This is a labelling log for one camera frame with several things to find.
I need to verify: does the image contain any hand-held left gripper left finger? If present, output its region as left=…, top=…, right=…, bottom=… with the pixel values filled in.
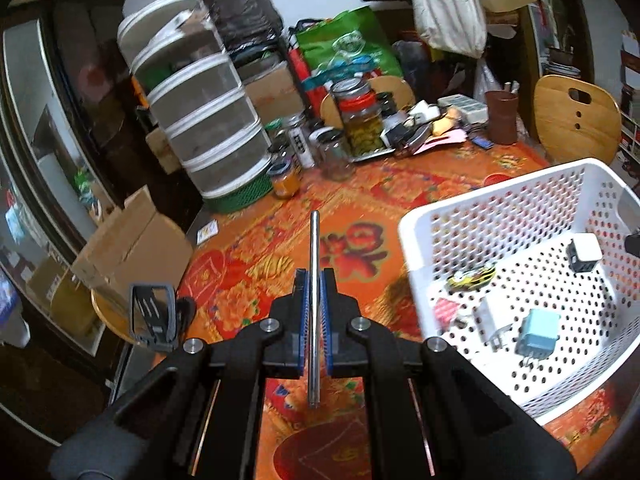
left=47, top=268, right=308, bottom=480

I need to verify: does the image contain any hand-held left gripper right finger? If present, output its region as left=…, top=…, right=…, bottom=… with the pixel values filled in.
left=320, top=267, right=578, bottom=480

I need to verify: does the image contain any white charger black face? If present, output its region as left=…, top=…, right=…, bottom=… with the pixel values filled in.
left=566, top=232, right=604, bottom=274

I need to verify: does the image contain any thin metal rod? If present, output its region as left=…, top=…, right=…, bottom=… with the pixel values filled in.
left=308, top=210, right=322, bottom=409

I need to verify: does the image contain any white perforated plastic basket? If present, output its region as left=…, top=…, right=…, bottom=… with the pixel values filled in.
left=397, top=157, right=640, bottom=427

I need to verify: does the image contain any pink patterned charger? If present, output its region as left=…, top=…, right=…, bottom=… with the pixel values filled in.
left=433, top=297, right=464, bottom=332

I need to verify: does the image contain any teal usb charger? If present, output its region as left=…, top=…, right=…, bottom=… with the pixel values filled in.
left=514, top=308, right=562, bottom=372

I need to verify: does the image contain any small yellow black gadget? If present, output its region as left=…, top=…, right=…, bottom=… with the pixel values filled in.
left=446, top=265, right=497, bottom=291

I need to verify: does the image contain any large white charger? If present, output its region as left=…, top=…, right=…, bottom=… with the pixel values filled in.
left=472, top=294, right=517, bottom=352

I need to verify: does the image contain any red printed tablecloth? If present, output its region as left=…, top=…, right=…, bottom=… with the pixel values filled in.
left=149, top=134, right=622, bottom=480

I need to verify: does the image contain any small white card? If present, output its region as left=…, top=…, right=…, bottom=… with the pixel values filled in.
left=196, top=219, right=219, bottom=246

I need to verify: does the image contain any wooden chair with cutout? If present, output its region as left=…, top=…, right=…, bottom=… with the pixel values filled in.
left=533, top=74, right=622, bottom=167

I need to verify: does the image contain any green woven basket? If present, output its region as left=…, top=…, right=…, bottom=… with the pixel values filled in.
left=202, top=169, right=275, bottom=214

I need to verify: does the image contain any small orange jar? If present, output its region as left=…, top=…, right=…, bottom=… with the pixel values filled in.
left=266, top=158, right=302, bottom=200

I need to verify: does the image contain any white shelf with boxes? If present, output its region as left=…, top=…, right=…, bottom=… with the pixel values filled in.
left=617, top=29, right=640, bottom=172

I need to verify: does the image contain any black grey phone stand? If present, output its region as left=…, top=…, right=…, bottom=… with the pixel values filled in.
left=128, top=283, right=197, bottom=354

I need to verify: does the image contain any empty glass jar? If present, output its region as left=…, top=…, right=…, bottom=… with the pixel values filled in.
left=309, top=128, right=354, bottom=182

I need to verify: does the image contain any slim white bottle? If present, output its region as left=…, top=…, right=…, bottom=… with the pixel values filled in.
left=287, top=127, right=316, bottom=169

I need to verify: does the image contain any open cardboard box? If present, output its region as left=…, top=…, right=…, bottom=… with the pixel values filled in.
left=69, top=185, right=195, bottom=312

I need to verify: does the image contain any brown cup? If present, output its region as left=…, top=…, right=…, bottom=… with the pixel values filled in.
left=484, top=89, right=520, bottom=146

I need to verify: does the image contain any small glass jar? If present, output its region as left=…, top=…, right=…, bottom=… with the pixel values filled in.
left=263, top=119, right=294, bottom=154

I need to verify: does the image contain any large pickle jar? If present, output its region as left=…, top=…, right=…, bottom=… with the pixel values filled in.
left=331, top=78, right=389, bottom=157

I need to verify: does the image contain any black wallet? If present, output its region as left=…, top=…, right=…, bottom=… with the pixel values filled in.
left=394, top=124, right=432, bottom=152

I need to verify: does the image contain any white lidded tray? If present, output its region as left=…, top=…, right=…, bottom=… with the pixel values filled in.
left=439, top=93, right=489, bottom=126

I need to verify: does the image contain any pink paper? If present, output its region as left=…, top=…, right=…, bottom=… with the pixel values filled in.
left=409, top=129, right=469, bottom=154

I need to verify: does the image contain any brown cardboard carton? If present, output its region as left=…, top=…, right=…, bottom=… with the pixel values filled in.
left=242, top=62, right=306, bottom=121

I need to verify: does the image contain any stacked mesh drying rack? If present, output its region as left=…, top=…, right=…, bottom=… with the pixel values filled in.
left=117, top=0, right=274, bottom=199

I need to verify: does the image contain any small dark lid jar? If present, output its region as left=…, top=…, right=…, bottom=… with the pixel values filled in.
left=374, top=90, right=401, bottom=117

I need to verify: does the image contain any green shopping bag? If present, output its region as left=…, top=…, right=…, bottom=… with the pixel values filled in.
left=294, top=5, right=404, bottom=82

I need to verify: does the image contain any dark glass door cabinet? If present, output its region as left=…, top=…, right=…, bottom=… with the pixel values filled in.
left=0, top=7, right=151, bottom=443

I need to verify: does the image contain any beige tote bag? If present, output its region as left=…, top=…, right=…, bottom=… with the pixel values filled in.
left=403, top=0, right=489, bottom=59

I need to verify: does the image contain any black plastic bag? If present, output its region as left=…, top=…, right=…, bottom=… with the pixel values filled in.
left=199, top=0, right=284, bottom=59

